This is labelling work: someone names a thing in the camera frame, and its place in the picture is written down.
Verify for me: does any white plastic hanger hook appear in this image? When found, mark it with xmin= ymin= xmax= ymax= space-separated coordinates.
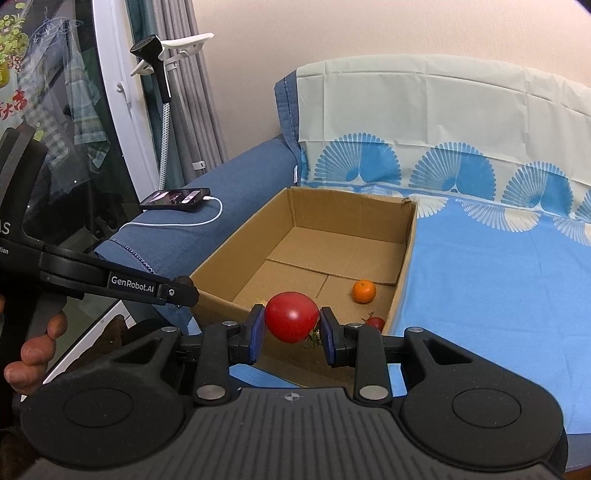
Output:
xmin=130 ymin=32 xmax=215 ymax=77

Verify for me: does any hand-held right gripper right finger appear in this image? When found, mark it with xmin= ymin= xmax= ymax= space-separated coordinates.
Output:
xmin=320 ymin=306 xmax=476 ymax=402

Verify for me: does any blue fabric sofa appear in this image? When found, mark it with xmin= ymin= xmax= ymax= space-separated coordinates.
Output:
xmin=92 ymin=69 xmax=301 ymax=335

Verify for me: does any garment steamer on stand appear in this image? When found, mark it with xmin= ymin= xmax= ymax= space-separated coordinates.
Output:
xmin=127 ymin=0 xmax=228 ymax=185

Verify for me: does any red paper window decoration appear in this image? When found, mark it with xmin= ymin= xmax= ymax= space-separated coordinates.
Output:
xmin=0 ymin=14 xmax=31 ymax=121

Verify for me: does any black garment steamer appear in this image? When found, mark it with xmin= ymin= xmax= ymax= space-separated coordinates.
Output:
xmin=130 ymin=34 xmax=175 ymax=192

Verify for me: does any small orange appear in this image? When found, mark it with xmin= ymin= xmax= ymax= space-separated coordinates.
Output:
xmin=352 ymin=279 xmax=377 ymax=304

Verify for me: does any white framed glass door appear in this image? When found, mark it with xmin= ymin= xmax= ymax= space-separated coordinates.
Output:
xmin=0 ymin=0 xmax=160 ymax=386

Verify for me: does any brown cardboard box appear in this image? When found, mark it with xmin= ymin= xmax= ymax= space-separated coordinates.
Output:
xmin=189 ymin=186 xmax=419 ymax=388

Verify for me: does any black smartphone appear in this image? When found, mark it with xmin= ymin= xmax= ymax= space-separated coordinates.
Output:
xmin=139 ymin=187 xmax=211 ymax=212

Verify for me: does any hanging plaid shirt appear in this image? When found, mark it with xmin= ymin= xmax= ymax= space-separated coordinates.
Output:
xmin=65 ymin=41 xmax=112 ymax=169

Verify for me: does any fan-print blue sheet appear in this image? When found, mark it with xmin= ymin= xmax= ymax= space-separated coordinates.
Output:
xmin=228 ymin=53 xmax=591 ymax=437

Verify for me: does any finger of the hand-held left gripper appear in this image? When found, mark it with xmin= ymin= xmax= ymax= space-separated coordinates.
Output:
xmin=39 ymin=247 xmax=201 ymax=308

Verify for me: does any white charging cable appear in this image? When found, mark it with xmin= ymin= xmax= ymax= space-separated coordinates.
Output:
xmin=121 ymin=196 xmax=225 ymax=232

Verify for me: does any person's left hand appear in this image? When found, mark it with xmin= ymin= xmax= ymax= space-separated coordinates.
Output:
xmin=4 ymin=313 xmax=68 ymax=396

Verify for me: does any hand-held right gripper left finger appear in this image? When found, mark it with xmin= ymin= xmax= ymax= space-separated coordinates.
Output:
xmin=113 ymin=304 xmax=267 ymax=402

